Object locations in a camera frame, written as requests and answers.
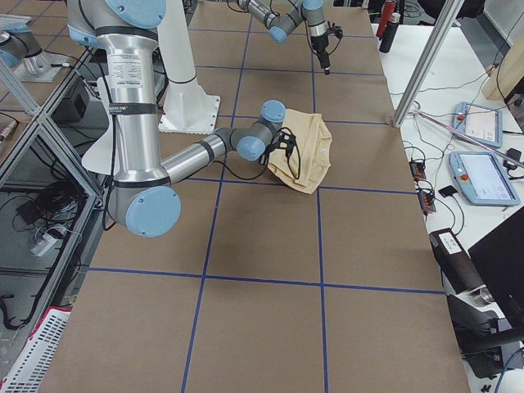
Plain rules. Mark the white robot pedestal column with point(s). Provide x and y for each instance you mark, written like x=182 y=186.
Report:
x=187 y=108

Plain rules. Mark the blue teach pendant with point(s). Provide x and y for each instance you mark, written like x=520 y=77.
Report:
x=481 y=179
x=480 y=122

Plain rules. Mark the aluminium frame post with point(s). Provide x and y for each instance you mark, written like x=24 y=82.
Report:
x=440 y=30

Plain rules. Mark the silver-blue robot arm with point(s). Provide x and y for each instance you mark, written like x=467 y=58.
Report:
x=281 y=25
x=140 y=196

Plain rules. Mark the far blue teach pendant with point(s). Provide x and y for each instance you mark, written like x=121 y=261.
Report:
x=480 y=122

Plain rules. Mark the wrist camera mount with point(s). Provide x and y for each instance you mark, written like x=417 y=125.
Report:
x=285 y=140
x=335 y=30

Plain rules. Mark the cream long-sleeve printed shirt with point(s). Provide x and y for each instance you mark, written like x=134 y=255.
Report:
x=314 y=140

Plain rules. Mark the red water bottle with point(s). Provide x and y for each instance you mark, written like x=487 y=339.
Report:
x=387 y=11

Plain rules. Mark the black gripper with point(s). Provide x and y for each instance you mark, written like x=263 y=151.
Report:
x=268 y=155
x=320 y=46

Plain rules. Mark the white plastic chair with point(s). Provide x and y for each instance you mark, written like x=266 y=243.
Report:
x=98 y=157

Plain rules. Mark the white perforated basket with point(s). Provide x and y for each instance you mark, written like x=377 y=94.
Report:
x=29 y=370

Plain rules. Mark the near blue teach pendant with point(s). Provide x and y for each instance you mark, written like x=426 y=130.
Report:
x=481 y=179

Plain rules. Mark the black box with label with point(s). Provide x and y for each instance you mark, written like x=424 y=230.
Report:
x=454 y=261

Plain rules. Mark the black monitor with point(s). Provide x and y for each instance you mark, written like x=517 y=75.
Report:
x=498 y=258

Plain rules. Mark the black water bottle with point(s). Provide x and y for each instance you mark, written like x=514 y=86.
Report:
x=389 y=33

